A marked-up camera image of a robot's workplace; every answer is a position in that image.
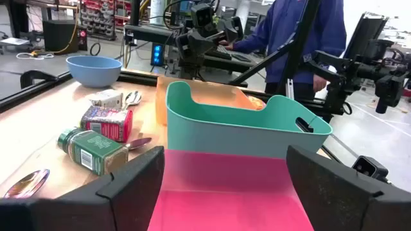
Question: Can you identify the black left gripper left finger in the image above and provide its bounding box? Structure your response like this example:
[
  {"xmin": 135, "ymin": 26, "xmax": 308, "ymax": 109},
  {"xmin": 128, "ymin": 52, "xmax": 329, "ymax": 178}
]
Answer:
[{"xmin": 0, "ymin": 146, "xmax": 166, "ymax": 231}]

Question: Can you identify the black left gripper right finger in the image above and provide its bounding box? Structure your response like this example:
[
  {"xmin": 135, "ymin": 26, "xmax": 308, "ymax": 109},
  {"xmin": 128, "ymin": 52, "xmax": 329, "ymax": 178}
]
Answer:
[{"xmin": 286, "ymin": 144, "xmax": 411, "ymax": 231}]

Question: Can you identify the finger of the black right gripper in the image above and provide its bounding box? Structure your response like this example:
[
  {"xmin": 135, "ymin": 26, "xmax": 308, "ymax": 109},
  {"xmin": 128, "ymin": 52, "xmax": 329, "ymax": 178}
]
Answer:
[
  {"xmin": 223, "ymin": 15, "xmax": 245, "ymax": 44},
  {"xmin": 175, "ymin": 31, "xmax": 193, "ymax": 60}
]

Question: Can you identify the blue-handled metal spoon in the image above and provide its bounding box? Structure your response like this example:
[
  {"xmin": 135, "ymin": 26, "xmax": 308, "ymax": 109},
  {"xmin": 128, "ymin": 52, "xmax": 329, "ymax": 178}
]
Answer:
[{"xmin": 124, "ymin": 137, "xmax": 153, "ymax": 151}]

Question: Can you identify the orange translucent plastic bin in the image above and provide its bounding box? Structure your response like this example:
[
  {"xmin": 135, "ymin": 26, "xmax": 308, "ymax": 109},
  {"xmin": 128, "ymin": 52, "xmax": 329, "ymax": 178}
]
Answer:
[{"xmin": 155, "ymin": 76, "xmax": 259, "ymax": 126}]

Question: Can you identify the small white carton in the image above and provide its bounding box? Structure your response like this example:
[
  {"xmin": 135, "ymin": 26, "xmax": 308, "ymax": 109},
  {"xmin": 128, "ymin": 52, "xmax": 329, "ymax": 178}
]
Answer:
[{"xmin": 88, "ymin": 89, "xmax": 125, "ymax": 110}]

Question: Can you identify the pink translucent plastic bin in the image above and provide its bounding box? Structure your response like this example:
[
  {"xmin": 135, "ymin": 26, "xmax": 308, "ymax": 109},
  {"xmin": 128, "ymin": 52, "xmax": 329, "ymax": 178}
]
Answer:
[{"xmin": 147, "ymin": 149, "xmax": 315, "ymax": 231}]

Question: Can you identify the silver metal spoon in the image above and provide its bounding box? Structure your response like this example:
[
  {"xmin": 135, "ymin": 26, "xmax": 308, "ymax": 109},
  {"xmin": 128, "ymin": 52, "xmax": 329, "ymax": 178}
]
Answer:
[
  {"xmin": 123, "ymin": 90, "xmax": 143, "ymax": 111},
  {"xmin": 3, "ymin": 168, "xmax": 51, "ymax": 200}
]

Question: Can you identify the teal plastic bin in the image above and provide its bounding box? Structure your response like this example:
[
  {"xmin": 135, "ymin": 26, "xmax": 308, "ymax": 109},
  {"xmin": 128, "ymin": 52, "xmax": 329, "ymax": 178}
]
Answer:
[{"xmin": 165, "ymin": 80, "xmax": 334, "ymax": 160}]

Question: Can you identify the black keyboard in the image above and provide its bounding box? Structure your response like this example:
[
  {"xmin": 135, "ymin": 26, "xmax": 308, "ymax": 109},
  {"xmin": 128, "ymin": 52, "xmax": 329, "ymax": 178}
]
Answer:
[{"xmin": 207, "ymin": 44, "xmax": 232, "ymax": 61}]

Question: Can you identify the computer with blue lights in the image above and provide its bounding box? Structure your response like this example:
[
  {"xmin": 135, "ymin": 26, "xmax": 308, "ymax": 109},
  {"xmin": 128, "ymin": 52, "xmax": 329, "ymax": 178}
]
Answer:
[{"xmin": 150, "ymin": 42, "xmax": 166, "ymax": 67}]

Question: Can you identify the black desk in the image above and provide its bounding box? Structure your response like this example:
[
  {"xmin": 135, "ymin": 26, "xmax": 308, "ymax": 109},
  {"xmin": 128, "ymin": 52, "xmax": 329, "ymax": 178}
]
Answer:
[{"xmin": 123, "ymin": 24, "xmax": 258, "ymax": 73}]

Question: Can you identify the person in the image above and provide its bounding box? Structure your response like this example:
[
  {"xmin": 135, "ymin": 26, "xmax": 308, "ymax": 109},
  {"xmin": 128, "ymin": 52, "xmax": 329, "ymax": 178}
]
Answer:
[{"xmin": 221, "ymin": 0, "xmax": 348, "ymax": 101}]

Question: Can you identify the white pillar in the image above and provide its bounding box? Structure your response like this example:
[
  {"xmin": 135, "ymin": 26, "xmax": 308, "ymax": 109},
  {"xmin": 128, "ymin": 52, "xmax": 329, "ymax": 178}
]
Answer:
[{"xmin": 149, "ymin": 0, "xmax": 168, "ymax": 26}]

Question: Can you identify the red spice box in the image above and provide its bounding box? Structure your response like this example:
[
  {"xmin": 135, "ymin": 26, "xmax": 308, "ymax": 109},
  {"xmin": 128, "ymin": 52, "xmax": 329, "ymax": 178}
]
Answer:
[{"xmin": 79, "ymin": 105, "xmax": 134, "ymax": 143}]

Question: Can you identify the yellow ramen noodle pack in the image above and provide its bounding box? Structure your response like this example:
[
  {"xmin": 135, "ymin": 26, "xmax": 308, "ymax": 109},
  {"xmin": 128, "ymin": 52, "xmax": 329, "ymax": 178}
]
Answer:
[{"xmin": 246, "ymin": 95, "xmax": 267, "ymax": 112}]

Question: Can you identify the red white parts rack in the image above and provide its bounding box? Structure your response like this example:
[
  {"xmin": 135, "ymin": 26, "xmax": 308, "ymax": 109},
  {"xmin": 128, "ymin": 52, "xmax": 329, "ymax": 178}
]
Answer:
[{"xmin": 78, "ymin": 0, "xmax": 132, "ymax": 42}]

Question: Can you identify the blue bowl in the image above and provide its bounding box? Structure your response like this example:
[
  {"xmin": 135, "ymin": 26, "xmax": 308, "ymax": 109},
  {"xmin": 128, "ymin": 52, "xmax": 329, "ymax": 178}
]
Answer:
[{"xmin": 66, "ymin": 55, "xmax": 123, "ymax": 89}]

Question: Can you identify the black box speaker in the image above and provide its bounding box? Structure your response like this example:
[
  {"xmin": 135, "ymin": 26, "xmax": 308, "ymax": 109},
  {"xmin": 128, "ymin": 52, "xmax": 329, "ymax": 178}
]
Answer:
[{"xmin": 42, "ymin": 19, "xmax": 80, "ymax": 54}]

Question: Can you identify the black monitor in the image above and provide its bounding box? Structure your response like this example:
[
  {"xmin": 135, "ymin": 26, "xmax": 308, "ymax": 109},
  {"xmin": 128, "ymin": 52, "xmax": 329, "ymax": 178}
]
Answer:
[{"xmin": 342, "ymin": 12, "xmax": 390, "ymax": 60}]

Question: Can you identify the black table clamp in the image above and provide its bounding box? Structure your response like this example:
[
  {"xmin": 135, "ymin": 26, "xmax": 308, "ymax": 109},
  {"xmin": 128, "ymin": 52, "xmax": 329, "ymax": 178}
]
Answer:
[{"xmin": 19, "ymin": 69, "xmax": 59, "ymax": 90}]

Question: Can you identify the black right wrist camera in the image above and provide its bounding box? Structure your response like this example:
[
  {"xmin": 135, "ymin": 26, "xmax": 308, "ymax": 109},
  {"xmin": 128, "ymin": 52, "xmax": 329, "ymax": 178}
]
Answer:
[{"xmin": 190, "ymin": 3, "xmax": 214, "ymax": 29}]

